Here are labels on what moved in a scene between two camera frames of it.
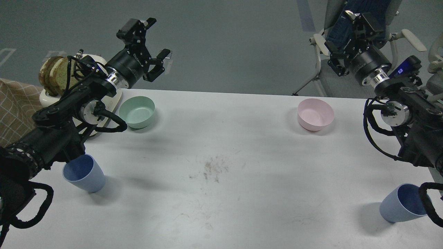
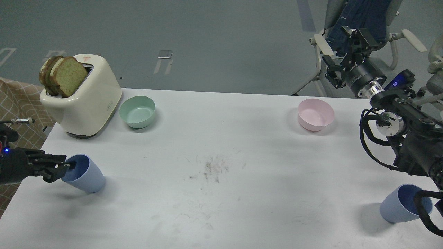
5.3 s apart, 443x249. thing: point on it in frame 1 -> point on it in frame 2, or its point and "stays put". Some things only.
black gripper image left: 131,63 -> 18,164
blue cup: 84,172 stays put
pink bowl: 313,113 stays put
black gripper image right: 363,58 -> 360,69
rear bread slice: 44,74 stays put
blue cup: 404,202 stays put
